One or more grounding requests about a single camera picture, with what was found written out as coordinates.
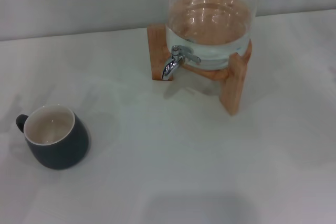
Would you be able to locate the chrome faucet tap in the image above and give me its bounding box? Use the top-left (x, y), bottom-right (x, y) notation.
top-left (161, 45), bottom-right (202, 81)

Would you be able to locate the black ceramic cup white inside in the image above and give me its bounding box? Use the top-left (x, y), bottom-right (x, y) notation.
top-left (15, 104), bottom-right (90, 170)

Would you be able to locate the glass water dispenser jar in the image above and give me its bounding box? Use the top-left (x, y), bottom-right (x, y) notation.
top-left (165, 0), bottom-right (264, 70)

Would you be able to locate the wooden dispenser stand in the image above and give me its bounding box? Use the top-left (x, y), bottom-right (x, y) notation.
top-left (146, 23), bottom-right (253, 116)

